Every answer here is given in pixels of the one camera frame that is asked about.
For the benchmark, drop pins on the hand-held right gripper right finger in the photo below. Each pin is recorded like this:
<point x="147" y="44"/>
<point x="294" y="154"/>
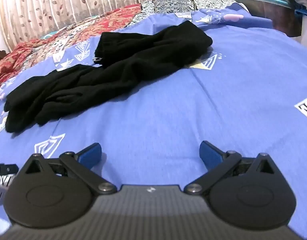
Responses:
<point x="209" y="154"/>

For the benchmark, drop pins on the clear storage box teal lid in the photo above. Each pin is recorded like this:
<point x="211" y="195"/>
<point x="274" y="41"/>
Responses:
<point x="266" y="12"/>

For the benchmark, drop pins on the beige leaf print curtain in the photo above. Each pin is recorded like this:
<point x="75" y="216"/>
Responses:
<point x="68" y="2"/>

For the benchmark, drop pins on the blue printed bed sheet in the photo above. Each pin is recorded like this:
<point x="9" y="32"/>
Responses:
<point x="193" y="87"/>

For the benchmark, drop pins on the red floral patchwork bedspread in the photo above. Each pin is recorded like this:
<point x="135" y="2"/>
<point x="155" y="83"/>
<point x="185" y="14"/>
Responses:
<point x="56" y="32"/>

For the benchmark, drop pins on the grey patterned bedcover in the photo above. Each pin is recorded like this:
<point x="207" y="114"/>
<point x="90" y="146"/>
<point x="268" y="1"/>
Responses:
<point x="183" y="3"/>

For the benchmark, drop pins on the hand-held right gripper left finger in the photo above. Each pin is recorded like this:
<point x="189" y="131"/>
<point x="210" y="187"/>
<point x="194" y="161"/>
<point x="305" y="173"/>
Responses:
<point x="93" y="154"/>

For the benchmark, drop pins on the black pants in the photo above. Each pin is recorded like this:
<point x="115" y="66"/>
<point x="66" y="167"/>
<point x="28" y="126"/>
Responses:
<point x="111" y="67"/>

